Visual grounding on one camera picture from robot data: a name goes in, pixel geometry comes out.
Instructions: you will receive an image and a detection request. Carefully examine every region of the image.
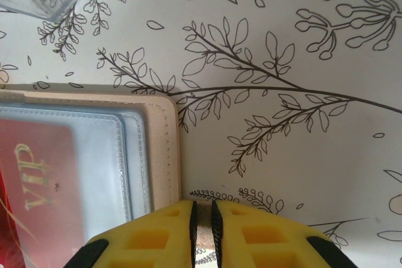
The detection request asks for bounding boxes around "beige leather card holder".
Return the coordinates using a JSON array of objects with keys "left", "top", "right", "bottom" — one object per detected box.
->
[{"left": 0, "top": 83, "right": 182, "bottom": 268}]

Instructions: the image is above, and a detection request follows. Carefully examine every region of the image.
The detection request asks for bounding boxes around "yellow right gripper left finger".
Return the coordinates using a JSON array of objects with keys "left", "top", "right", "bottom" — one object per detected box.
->
[{"left": 64, "top": 199, "right": 199, "bottom": 268}]

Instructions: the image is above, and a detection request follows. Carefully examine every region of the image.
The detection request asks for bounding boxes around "red VIP card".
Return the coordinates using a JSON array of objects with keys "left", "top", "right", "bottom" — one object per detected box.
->
[{"left": 0, "top": 119, "right": 89, "bottom": 268}]

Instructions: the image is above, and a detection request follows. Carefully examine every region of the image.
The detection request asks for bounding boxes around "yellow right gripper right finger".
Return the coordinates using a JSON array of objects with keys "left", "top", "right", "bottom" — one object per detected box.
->
[{"left": 210, "top": 200, "right": 357, "bottom": 268}]

